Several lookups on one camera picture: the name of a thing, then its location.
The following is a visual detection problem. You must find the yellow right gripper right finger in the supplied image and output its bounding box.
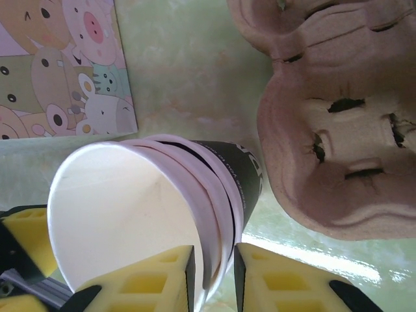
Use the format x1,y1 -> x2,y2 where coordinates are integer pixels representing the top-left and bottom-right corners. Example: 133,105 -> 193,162
233,242 -> 386,312

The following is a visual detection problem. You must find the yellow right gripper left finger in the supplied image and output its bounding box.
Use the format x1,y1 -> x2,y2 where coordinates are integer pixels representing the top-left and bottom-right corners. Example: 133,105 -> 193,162
66,245 -> 196,312

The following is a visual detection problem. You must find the white black paper coffee cup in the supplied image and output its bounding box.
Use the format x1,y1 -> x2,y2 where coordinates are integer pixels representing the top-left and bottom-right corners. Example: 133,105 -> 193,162
46,141 -> 212,303

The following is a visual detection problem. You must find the brown pulp cup carrier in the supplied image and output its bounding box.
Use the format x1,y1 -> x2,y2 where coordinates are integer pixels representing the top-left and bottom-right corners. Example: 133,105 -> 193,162
226,0 -> 416,242

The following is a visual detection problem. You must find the white paper bag cartoon print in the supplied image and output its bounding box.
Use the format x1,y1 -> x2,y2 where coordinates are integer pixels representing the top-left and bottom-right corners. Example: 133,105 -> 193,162
0,0 -> 139,140

